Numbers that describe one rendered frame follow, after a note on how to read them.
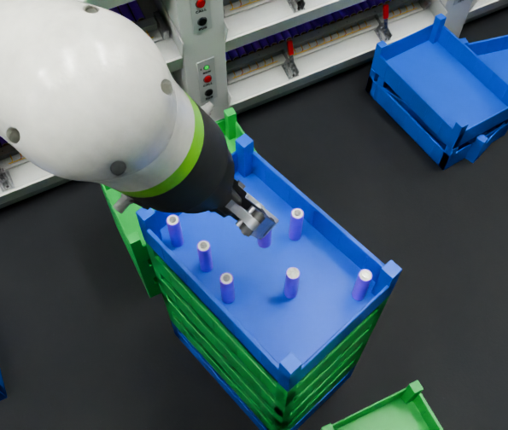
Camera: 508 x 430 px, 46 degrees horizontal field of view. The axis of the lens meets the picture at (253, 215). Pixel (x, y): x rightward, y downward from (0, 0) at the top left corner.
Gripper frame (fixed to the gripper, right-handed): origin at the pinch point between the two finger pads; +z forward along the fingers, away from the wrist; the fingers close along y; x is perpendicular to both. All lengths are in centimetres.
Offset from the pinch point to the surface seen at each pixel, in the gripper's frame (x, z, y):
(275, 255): -2.9, 16.7, -0.1
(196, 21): 18, 30, -48
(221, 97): 12, 54, -47
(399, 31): 56, 78, -36
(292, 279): -3.1, 9.6, 6.1
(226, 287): -9.5, 7.5, 0.9
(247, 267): -6.8, 15.0, -1.4
